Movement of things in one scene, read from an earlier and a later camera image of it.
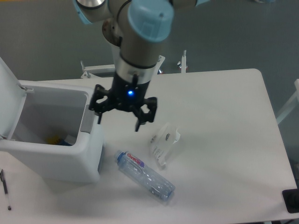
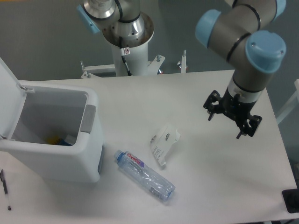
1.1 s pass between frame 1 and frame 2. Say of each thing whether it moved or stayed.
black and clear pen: stayed
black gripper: moved
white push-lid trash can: stayed
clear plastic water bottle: stayed
